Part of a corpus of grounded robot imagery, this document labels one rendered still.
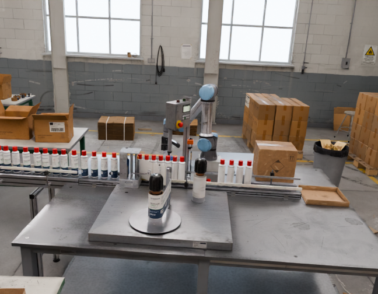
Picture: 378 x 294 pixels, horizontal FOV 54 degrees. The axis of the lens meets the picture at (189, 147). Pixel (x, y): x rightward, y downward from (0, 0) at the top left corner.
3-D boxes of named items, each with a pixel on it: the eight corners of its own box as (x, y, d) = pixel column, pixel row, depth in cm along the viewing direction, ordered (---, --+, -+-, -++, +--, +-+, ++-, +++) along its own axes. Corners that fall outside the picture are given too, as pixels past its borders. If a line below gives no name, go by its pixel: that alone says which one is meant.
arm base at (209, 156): (199, 160, 313) (200, 149, 310) (200, 154, 327) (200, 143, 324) (217, 161, 312) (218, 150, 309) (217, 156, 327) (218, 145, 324)
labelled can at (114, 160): (109, 179, 275) (109, 153, 269) (111, 177, 280) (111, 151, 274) (116, 179, 275) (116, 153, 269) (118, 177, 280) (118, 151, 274)
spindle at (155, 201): (146, 222, 215) (147, 177, 206) (149, 214, 223) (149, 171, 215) (161, 223, 215) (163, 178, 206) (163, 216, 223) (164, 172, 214)
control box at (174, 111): (164, 128, 268) (165, 101, 263) (179, 123, 281) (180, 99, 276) (175, 130, 263) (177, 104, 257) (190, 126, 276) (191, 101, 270)
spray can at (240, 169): (235, 187, 272) (237, 161, 266) (234, 184, 277) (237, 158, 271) (242, 188, 272) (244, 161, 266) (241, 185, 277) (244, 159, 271)
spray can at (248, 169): (243, 187, 273) (246, 161, 266) (242, 185, 278) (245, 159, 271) (251, 188, 273) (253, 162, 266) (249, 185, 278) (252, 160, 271)
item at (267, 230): (11, 245, 200) (10, 242, 199) (93, 156, 343) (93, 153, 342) (403, 273, 194) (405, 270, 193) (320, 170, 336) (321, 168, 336)
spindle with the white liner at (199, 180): (191, 202, 245) (193, 160, 236) (192, 196, 254) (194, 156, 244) (205, 203, 245) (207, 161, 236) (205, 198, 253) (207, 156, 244)
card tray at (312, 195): (306, 204, 263) (307, 199, 261) (297, 189, 287) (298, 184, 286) (349, 207, 262) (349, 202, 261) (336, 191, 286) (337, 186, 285)
